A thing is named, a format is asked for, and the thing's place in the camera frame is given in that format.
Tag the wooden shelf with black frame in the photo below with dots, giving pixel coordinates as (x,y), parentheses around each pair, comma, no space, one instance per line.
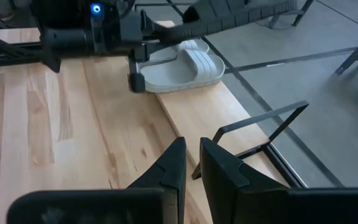
(204,118)

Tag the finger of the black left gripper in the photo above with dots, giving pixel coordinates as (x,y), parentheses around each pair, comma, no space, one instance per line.
(157,34)
(137,81)

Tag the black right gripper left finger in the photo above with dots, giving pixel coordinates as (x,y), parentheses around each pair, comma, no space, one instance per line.
(169,174)

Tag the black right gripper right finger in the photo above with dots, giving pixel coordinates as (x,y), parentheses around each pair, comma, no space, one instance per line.
(222,180)

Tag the black rubber slide sandal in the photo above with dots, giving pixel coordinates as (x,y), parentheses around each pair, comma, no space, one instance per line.
(228,15)

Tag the white rubber slide sandal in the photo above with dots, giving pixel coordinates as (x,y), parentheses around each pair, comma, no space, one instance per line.
(194,45)
(182,74)

